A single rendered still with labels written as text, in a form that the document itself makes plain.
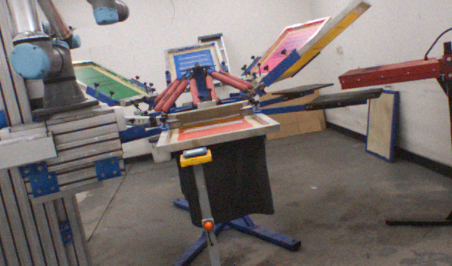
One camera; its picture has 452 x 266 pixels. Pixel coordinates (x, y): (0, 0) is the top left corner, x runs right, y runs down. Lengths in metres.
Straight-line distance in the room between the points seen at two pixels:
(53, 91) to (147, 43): 5.10
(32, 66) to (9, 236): 0.73
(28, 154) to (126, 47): 5.29
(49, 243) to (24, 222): 0.14
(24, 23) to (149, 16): 5.23
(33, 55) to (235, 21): 5.42
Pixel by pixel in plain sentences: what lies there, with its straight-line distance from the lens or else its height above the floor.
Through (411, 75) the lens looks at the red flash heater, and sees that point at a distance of 2.75.
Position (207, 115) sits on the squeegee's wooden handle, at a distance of 2.51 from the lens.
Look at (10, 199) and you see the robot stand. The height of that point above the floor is 0.93.
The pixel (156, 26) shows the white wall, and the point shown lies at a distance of 6.69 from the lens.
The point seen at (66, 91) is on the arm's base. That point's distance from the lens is 1.63.
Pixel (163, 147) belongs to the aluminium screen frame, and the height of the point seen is 0.98.
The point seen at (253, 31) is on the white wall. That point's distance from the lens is 6.75.
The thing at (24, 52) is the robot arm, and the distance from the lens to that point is 1.51.
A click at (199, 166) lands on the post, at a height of 0.91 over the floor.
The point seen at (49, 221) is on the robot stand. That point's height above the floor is 0.80.
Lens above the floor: 1.31
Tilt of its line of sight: 9 degrees down
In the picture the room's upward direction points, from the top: 10 degrees counter-clockwise
